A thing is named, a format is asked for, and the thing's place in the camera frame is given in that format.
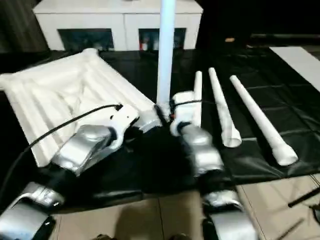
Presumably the black table mat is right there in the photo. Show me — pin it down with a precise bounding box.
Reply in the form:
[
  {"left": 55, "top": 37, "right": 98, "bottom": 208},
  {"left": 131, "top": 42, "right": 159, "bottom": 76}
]
[{"left": 0, "top": 48, "right": 320, "bottom": 208}]

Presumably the black metal table leg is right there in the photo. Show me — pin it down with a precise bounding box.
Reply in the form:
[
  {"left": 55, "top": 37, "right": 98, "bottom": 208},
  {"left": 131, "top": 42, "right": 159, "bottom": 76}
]
[{"left": 288, "top": 186, "right": 320, "bottom": 208}]

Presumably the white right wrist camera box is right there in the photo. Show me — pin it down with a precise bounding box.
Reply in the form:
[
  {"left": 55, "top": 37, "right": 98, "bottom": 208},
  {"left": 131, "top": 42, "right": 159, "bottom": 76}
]
[{"left": 169, "top": 91, "right": 201, "bottom": 137}]

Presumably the white cabinet with glass doors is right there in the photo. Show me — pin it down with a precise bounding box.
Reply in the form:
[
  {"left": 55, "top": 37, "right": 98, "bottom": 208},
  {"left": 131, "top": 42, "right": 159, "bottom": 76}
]
[{"left": 32, "top": 0, "right": 204, "bottom": 52}]

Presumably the black cabinet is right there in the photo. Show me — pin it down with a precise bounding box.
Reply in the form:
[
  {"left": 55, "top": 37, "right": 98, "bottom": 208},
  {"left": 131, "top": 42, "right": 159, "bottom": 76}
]
[{"left": 199, "top": 0, "right": 320, "bottom": 48}]

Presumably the white plastic table top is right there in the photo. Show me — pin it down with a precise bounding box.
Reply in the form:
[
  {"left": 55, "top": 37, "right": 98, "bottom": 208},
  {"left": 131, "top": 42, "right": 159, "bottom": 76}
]
[{"left": 0, "top": 48, "right": 162, "bottom": 168}]

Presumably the white plastic table leg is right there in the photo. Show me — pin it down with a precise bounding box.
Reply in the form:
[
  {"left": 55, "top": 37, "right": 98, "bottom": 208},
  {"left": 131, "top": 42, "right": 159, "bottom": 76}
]
[
  {"left": 229, "top": 74, "right": 299, "bottom": 167},
  {"left": 207, "top": 67, "right": 243, "bottom": 148},
  {"left": 191, "top": 71, "right": 203, "bottom": 128},
  {"left": 156, "top": 0, "right": 176, "bottom": 111}
]

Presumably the grey curtain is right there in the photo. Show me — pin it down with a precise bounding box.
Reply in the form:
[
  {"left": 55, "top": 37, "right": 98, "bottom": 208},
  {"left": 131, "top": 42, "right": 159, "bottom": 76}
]
[{"left": 0, "top": 0, "right": 48, "bottom": 53}]

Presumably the white flat board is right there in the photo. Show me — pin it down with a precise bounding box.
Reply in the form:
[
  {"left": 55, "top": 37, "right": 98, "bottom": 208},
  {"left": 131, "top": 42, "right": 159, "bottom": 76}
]
[{"left": 269, "top": 46, "right": 320, "bottom": 92}]

